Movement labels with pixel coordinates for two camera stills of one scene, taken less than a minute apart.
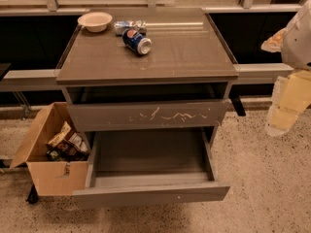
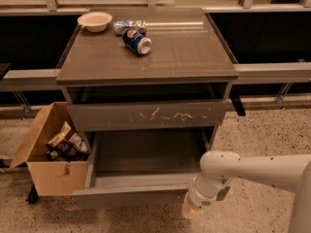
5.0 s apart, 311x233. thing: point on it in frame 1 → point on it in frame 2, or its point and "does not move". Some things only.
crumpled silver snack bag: [122, 25] does not move
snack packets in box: [67, 146] does not move
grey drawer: [149, 167] does not move
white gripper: [298, 44] → [198, 199]
